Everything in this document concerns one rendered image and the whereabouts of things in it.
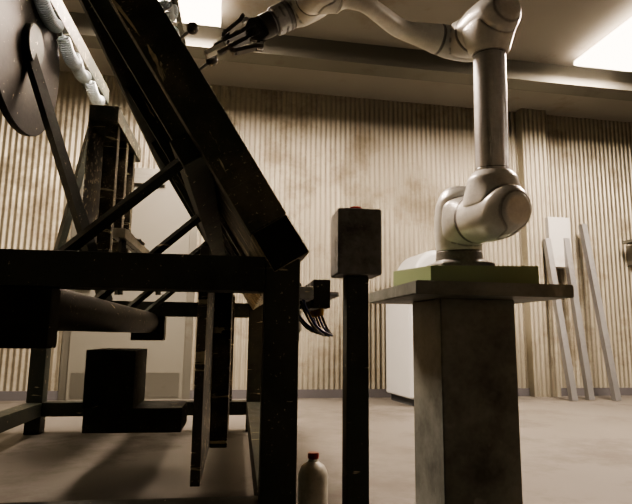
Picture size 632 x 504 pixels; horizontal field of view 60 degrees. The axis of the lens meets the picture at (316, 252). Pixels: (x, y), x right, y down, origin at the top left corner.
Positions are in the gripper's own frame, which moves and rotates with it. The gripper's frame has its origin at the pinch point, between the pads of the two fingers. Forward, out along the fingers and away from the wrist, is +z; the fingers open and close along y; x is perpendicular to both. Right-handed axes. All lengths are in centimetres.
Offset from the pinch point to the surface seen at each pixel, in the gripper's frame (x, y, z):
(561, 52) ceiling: 258, 11, -330
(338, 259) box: -17, 74, 5
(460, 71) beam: 275, -21, -247
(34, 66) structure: 80, -69, 54
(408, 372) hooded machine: 308, 181, -71
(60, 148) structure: 81, -30, 62
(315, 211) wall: 377, 11, -92
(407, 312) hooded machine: 308, 138, -99
